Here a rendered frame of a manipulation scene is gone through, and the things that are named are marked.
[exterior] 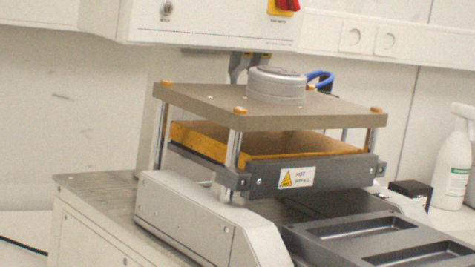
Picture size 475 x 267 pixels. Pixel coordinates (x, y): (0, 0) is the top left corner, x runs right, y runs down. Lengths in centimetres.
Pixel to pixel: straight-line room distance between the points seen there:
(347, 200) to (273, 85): 21
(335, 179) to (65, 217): 41
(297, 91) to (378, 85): 89
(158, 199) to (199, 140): 9
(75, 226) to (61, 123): 43
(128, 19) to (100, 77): 52
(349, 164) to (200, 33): 28
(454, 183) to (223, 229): 104
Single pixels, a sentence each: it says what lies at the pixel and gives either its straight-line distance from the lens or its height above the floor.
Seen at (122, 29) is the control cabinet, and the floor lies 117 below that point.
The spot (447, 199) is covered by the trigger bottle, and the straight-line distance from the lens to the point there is 183.
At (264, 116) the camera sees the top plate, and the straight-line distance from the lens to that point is 88.
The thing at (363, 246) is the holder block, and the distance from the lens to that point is 85.
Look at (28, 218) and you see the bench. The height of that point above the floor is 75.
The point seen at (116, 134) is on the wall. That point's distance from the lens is 155.
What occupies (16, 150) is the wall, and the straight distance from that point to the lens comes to 150.
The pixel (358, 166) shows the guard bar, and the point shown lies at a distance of 101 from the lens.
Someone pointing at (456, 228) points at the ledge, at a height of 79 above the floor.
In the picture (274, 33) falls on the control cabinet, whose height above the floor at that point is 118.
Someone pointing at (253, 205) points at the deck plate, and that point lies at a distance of 113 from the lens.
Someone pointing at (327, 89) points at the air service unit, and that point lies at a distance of 127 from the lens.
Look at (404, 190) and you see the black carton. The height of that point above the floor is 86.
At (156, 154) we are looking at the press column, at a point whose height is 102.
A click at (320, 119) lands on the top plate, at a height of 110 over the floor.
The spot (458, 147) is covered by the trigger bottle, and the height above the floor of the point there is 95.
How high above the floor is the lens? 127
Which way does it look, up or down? 13 degrees down
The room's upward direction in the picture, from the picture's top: 9 degrees clockwise
